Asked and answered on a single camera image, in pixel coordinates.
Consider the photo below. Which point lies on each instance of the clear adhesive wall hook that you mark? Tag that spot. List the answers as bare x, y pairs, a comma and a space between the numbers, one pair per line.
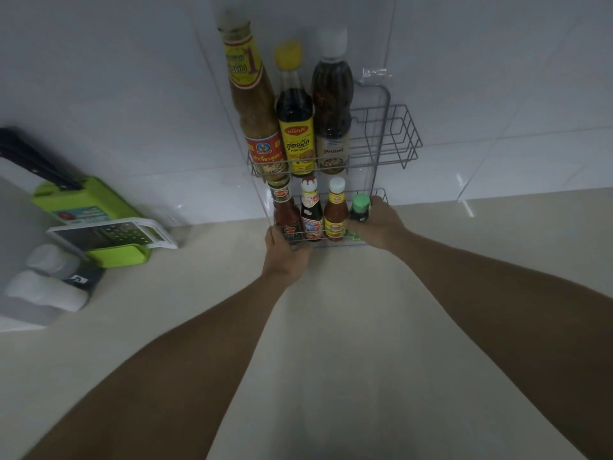
374, 74

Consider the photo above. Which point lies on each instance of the person's left thumb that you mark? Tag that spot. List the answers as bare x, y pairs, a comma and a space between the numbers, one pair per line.
271, 237

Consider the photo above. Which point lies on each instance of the white framed metal grater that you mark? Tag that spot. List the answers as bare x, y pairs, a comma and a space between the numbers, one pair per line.
112, 234

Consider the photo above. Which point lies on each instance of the person's right thumb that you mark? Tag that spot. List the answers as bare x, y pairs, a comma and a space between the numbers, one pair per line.
355, 234

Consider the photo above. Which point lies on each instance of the person's right hand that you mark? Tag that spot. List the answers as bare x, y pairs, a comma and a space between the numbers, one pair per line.
385, 227

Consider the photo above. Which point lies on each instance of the green plastic grater container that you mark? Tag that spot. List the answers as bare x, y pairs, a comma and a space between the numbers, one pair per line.
122, 256

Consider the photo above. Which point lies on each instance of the small oyster sauce bottle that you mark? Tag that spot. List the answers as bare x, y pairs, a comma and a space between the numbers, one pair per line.
311, 210

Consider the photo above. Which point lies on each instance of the black shaker holder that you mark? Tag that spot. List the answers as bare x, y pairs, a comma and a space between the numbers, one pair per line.
88, 277

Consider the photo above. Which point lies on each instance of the person's left hand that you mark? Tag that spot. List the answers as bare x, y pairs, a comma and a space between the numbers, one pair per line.
283, 261

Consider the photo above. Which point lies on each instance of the green knife block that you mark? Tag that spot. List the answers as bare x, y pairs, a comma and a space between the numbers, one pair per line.
86, 201

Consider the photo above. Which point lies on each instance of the dark yellow-capped sauce bottle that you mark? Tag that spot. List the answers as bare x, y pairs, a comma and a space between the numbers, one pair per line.
294, 129

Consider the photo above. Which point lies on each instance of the white plastic shaker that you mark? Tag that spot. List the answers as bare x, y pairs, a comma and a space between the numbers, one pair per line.
50, 261
48, 292

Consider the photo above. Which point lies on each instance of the small dark green-capped bottle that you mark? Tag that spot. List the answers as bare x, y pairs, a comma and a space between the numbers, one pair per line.
359, 210

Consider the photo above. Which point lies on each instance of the small yellow-label chili sauce bottle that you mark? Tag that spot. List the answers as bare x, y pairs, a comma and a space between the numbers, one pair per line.
335, 210

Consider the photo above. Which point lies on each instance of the person's left forearm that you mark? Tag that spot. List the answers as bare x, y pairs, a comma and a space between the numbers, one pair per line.
167, 378

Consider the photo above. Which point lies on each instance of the white-capped fish sauce bottle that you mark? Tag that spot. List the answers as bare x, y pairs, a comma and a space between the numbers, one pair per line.
332, 114

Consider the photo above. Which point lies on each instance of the person's right forearm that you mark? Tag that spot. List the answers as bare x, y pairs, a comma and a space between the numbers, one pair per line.
517, 340

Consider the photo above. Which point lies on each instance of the tall brown sauce bottle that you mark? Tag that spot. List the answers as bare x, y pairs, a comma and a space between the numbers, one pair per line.
251, 105

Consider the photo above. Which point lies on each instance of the small red chili sauce bottle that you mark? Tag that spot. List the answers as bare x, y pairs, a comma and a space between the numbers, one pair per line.
286, 213

